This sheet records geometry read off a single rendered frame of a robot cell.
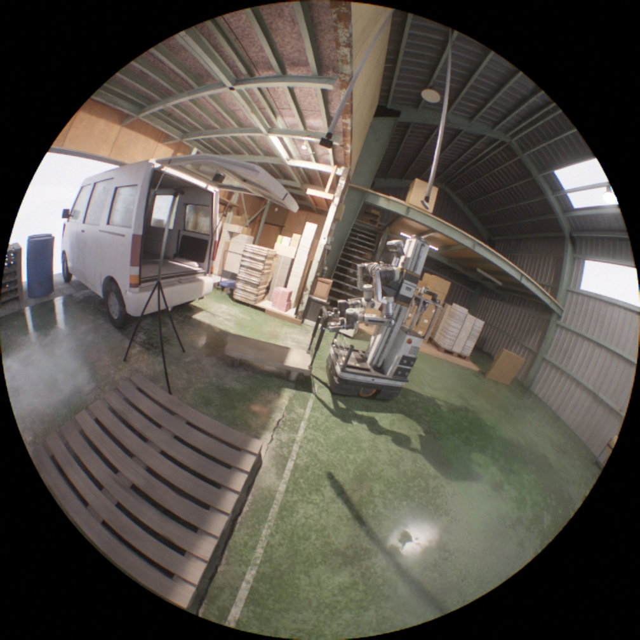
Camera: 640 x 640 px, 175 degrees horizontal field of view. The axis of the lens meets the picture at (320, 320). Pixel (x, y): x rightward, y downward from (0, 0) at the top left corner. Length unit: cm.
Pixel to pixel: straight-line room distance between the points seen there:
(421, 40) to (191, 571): 604
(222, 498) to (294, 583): 57
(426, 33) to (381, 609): 612
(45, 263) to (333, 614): 471
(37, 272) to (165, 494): 374
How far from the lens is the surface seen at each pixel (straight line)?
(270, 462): 145
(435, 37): 496
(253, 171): 163
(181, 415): 148
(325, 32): 200
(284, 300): 375
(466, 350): 605
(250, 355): 199
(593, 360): 765
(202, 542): 113
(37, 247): 422
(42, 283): 431
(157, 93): 342
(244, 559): 123
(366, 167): 490
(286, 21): 204
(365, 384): 214
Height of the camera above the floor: 123
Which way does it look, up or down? 17 degrees down
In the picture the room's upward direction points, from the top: 18 degrees clockwise
